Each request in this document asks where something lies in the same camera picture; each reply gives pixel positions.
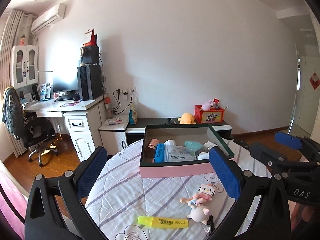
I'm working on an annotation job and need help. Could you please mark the dental flossers box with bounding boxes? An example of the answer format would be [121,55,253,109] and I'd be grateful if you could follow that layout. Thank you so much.
[164,145,196,163]

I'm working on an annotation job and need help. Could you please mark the snack bag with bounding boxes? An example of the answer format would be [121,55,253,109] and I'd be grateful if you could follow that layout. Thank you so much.
[129,103,138,125]

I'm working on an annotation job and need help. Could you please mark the striped white quilted cover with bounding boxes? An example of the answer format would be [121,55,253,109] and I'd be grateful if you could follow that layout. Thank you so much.
[85,137,273,240]

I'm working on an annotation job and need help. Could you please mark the white duck figurine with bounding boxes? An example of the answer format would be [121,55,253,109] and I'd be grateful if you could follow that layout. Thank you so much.
[164,139,176,146]

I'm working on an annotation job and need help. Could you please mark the white charger plug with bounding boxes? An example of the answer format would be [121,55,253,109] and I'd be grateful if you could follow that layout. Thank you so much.
[203,141,218,151]

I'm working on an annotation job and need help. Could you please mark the dark jacket on chair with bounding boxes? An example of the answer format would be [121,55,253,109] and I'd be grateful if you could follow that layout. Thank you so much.
[2,86,28,140]

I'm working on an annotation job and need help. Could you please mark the pink pig figurine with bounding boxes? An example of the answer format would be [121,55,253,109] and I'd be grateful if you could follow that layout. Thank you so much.
[180,194,210,225]

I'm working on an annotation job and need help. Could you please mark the low black white cabinet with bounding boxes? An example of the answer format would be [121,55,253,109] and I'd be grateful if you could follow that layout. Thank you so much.
[99,115,232,158]

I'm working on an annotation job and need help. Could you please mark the white small device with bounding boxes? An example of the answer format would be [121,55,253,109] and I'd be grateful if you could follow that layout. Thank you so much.
[196,152,209,160]

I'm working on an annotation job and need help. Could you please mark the pink block figure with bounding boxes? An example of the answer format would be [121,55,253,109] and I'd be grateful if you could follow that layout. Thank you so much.
[197,183,215,201]

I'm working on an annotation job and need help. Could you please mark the blue highlighter marker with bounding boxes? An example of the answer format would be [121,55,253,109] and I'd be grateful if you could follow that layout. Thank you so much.
[154,143,165,163]

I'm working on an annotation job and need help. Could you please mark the black speaker box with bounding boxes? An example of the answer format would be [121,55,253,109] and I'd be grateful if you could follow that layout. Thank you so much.
[80,46,100,64]

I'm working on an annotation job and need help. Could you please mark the pink bed cover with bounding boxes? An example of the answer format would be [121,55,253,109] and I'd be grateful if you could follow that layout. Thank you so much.
[1,162,27,239]

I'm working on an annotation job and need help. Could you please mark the pink cylindrical case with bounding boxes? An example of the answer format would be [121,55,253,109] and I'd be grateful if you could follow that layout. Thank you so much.
[144,138,160,159]

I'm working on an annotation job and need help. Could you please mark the orange cap bottle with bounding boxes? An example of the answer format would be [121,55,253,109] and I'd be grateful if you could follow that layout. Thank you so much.
[104,96,113,119]

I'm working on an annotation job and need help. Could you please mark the black computer monitor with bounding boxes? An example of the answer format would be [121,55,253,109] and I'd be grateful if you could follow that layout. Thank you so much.
[53,69,78,93]

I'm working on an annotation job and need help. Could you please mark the beige curtain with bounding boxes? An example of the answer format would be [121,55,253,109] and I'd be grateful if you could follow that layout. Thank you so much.
[1,10,33,157]

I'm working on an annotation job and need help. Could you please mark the black computer tower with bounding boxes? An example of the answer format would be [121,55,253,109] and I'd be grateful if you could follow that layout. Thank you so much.
[77,64,103,101]

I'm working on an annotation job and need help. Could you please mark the black office chair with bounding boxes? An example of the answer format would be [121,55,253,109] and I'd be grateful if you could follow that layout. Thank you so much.
[2,87,60,168]

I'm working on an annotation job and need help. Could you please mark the teal round container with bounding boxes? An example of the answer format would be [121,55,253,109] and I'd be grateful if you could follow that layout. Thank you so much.
[184,141,203,151]

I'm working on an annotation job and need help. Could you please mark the orange octopus plush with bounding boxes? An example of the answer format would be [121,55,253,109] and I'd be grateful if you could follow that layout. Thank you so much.
[178,113,196,124]

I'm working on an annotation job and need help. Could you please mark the red calendar stand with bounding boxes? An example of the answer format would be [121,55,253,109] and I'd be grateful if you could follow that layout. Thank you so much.
[82,28,97,47]

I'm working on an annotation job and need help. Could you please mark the yellow highlighter marker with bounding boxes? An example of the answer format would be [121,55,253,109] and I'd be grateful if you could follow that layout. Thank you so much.
[137,216,189,229]

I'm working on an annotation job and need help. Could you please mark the black hair claw clip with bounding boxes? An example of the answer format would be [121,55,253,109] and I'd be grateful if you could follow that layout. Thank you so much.
[206,215,215,238]

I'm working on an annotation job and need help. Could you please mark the white air conditioner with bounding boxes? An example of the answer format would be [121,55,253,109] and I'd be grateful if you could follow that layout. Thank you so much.
[31,3,67,35]

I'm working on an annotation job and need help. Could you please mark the white desk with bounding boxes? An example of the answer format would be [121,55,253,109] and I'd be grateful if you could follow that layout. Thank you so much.
[24,96,106,161]

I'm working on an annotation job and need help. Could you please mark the red cartoon storage box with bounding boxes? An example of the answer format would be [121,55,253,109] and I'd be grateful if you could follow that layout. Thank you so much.
[194,105,225,124]

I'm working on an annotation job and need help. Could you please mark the wall power sockets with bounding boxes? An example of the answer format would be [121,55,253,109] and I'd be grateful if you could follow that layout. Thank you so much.
[117,87,137,100]

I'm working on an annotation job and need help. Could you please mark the person right hand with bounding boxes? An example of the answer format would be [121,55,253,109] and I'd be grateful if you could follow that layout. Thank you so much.
[289,202,318,232]

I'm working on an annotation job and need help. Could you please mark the pink black storage box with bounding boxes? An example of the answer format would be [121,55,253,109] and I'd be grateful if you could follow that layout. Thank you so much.
[139,124,234,178]

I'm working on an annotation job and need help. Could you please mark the white glass door cabinet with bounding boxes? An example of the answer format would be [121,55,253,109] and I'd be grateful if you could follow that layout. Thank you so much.
[11,46,39,89]

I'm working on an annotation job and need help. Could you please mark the door with metal handle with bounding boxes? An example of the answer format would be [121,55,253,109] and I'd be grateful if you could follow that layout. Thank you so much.
[288,45,319,137]

